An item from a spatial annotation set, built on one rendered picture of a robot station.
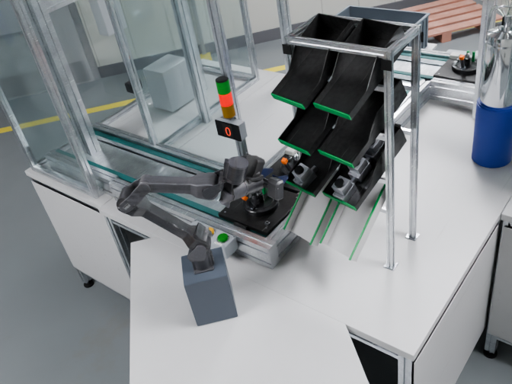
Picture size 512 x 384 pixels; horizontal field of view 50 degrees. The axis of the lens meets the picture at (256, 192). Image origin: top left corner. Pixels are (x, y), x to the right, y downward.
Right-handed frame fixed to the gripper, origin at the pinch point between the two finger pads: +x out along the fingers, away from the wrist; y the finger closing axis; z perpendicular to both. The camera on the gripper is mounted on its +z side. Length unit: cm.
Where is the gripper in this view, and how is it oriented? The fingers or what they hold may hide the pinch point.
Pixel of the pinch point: (272, 176)
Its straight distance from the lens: 168.5
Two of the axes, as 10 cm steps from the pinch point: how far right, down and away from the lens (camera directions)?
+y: -6.5, -3.4, 6.8
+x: 7.6, -2.9, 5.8
